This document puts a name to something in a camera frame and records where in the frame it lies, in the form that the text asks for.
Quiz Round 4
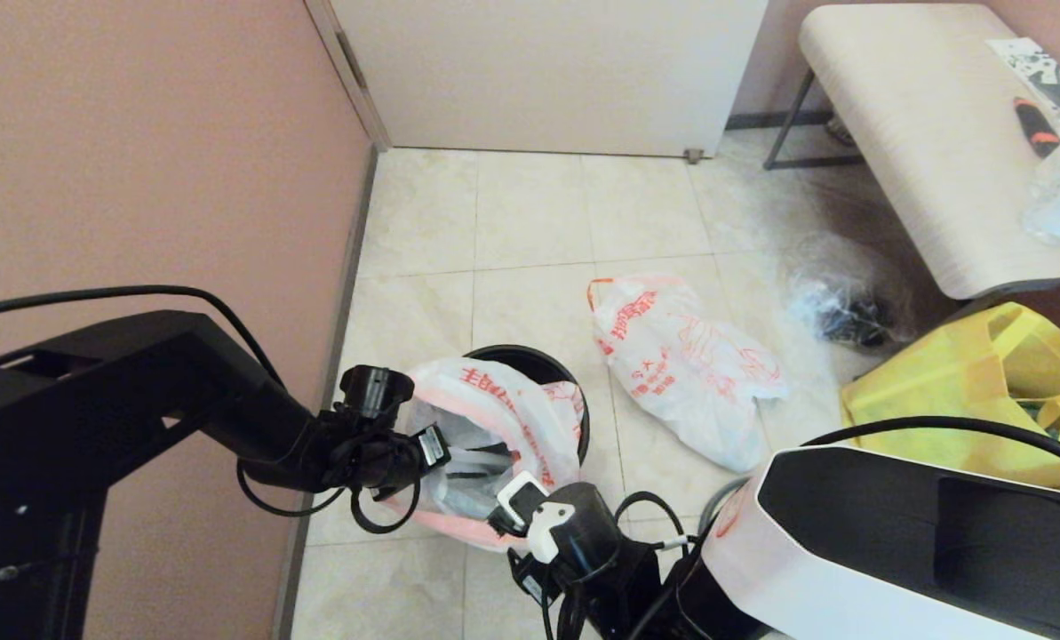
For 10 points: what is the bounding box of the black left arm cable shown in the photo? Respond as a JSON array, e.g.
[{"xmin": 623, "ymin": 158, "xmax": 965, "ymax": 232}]
[{"xmin": 0, "ymin": 284, "xmax": 426, "ymax": 535}]

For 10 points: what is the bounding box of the beige door frame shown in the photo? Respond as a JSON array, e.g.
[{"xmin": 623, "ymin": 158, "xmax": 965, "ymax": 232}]
[{"xmin": 304, "ymin": 0, "xmax": 394, "ymax": 154}]

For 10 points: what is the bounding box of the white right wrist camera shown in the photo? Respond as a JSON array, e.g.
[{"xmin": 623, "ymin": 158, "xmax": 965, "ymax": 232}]
[{"xmin": 488, "ymin": 471, "xmax": 578, "ymax": 566}]

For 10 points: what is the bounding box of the white red-printed plastic bag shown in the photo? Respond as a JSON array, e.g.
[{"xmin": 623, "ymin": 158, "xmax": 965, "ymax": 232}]
[{"xmin": 587, "ymin": 276, "xmax": 791, "ymax": 473}]

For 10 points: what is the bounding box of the grey bin rim ring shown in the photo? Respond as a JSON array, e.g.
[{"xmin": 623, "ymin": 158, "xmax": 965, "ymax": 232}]
[{"xmin": 698, "ymin": 478, "xmax": 754, "ymax": 543}]

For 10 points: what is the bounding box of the beige wooden table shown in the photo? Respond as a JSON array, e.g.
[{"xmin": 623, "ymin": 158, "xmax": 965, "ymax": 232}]
[{"xmin": 763, "ymin": 4, "xmax": 1060, "ymax": 303}]

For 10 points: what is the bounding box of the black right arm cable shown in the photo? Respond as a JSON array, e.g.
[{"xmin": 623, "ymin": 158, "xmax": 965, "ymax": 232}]
[{"xmin": 538, "ymin": 416, "xmax": 1060, "ymax": 640}]

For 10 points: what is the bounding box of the yellow fabric tote bag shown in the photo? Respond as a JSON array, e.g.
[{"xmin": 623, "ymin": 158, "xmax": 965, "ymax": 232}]
[{"xmin": 840, "ymin": 302, "xmax": 1060, "ymax": 488}]

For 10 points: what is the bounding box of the black white printed leaflet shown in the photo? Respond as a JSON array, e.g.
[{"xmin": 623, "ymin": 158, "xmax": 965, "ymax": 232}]
[{"xmin": 983, "ymin": 37, "xmax": 1060, "ymax": 124}]

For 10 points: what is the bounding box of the black round trash bin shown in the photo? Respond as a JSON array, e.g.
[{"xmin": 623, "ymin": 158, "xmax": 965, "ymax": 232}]
[{"xmin": 463, "ymin": 345, "xmax": 593, "ymax": 472}]

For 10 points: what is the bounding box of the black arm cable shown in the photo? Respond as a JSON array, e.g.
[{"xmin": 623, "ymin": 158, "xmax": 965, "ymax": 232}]
[
  {"xmin": 538, "ymin": 416, "xmax": 1060, "ymax": 640},
  {"xmin": 0, "ymin": 284, "xmax": 426, "ymax": 535}
]

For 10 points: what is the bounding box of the white door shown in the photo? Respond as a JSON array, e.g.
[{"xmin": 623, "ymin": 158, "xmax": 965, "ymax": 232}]
[{"xmin": 330, "ymin": 0, "xmax": 769, "ymax": 160}]

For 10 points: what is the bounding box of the black orange tool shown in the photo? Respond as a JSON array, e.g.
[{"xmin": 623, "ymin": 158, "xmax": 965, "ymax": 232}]
[{"xmin": 1009, "ymin": 96, "xmax": 1060, "ymax": 159}]

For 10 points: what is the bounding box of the clear bag with dark contents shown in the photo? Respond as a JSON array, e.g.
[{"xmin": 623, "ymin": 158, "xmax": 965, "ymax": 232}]
[{"xmin": 777, "ymin": 238, "xmax": 917, "ymax": 352}]

